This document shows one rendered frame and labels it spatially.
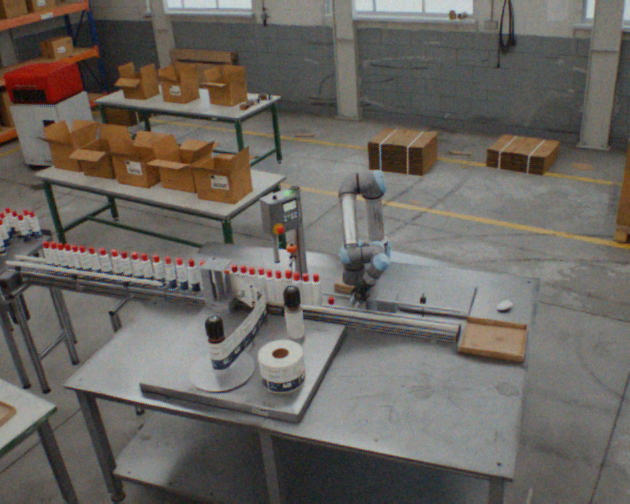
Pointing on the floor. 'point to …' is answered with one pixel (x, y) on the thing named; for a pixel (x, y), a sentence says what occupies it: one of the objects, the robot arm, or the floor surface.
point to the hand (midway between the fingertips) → (353, 304)
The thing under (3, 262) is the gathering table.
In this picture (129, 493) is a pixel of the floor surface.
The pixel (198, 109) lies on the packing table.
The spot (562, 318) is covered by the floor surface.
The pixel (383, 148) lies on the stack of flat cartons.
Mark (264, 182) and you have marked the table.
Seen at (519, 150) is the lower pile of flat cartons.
